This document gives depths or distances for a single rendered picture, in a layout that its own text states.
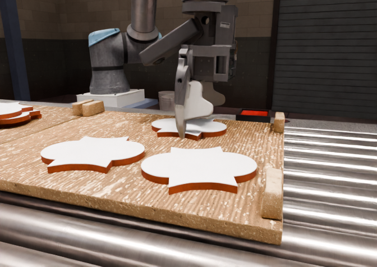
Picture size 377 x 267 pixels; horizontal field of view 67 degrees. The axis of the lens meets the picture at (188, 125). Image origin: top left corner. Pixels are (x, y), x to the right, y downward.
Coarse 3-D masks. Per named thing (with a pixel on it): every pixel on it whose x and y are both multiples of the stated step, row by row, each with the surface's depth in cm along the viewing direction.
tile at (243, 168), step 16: (144, 160) 35; (160, 160) 35; (176, 160) 35; (192, 160) 35; (208, 160) 35; (224, 160) 35; (240, 160) 35; (144, 176) 32; (160, 176) 31; (176, 176) 30; (192, 176) 30; (208, 176) 30; (224, 176) 30; (240, 176) 31; (176, 192) 29
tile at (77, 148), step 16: (64, 144) 41; (80, 144) 41; (96, 144) 41; (112, 144) 41; (128, 144) 41; (48, 160) 36; (64, 160) 35; (80, 160) 35; (96, 160) 35; (112, 160) 35; (128, 160) 36
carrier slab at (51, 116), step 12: (36, 108) 69; (48, 108) 69; (60, 108) 69; (36, 120) 58; (48, 120) 58; (60, 120) 58; (0, 132) 50; (12, 132) 50; (24, 132) 50; (0, 144) 44
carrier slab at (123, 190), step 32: (64, 128) 52; (96, 128) 52; (128, 128) 52; (256, 128) 52; (0, 160) 37; (32, 160) 37; (256, 160) 37; (32, 192) 31; (64, 192) 30; (96, 192) 29; (128, 192) 29; (160, 192) 29; (192, 192) 29; (224, 192) 29; (256, 192) 29; (192, 224) 26; (224, 224) 25; (256, 224) 24
